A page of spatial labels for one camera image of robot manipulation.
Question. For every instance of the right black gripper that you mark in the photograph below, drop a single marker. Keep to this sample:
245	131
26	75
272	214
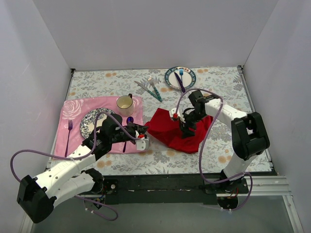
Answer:
187	122

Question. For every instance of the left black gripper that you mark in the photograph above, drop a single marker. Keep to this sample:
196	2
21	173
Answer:
135	128

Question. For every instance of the red cloth napkin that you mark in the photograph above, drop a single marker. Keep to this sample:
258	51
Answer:
168	132

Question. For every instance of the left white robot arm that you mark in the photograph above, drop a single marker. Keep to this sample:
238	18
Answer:
39	195

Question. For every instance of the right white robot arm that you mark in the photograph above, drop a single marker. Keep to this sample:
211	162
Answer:
248	135

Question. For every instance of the purple spoon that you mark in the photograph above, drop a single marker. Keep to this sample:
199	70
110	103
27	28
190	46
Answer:
130	119

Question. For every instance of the cream enamel mug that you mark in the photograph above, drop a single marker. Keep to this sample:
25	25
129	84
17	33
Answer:
125	105

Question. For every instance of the blue floral plate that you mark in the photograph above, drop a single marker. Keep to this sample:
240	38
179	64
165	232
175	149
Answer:
87	122

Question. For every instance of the purple knife on plate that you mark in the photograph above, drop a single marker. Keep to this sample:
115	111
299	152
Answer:
180	83

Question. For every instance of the white plate blue rim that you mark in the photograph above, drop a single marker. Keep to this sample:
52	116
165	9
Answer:
189	78

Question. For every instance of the pink floral placemat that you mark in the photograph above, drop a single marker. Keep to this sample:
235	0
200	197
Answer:
76	110

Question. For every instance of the purple fork on placemat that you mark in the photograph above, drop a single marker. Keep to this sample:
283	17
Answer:
70	126

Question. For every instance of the blue fork on plate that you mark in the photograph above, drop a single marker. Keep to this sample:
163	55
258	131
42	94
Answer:
181	74

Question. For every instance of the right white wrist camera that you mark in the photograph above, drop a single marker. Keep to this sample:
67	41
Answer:
175	114

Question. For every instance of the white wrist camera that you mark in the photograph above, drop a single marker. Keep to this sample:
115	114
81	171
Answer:
142	142
175	114

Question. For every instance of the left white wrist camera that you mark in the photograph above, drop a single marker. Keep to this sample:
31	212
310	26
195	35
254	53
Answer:
142	142

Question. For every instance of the teal handled knife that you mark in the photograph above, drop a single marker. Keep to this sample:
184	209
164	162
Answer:
155	94

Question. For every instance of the teal handled fork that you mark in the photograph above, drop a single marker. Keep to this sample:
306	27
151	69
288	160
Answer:
150	80

